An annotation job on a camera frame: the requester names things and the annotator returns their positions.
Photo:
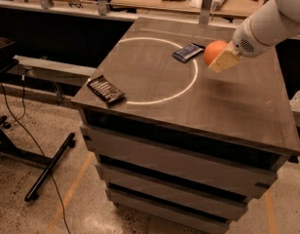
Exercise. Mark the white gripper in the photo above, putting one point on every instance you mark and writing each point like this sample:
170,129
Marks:
246,43

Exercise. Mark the black stand base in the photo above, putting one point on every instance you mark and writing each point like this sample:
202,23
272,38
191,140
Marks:
8,148

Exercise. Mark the dark chair seat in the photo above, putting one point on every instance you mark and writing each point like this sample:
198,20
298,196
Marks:
8,51

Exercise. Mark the blue rxbar blueberry wrapper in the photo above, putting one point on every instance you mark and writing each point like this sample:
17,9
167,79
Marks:
187,52

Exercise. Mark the black snack bar wrapper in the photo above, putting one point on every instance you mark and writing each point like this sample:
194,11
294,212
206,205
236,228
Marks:
105,90

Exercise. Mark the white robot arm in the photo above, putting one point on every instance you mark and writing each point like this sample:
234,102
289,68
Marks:
275,21

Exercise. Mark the orange fruit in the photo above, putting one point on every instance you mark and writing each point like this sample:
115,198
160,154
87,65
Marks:
213,50

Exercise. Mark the grey drawer cabinet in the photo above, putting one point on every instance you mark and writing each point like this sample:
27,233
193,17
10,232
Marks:
185,143

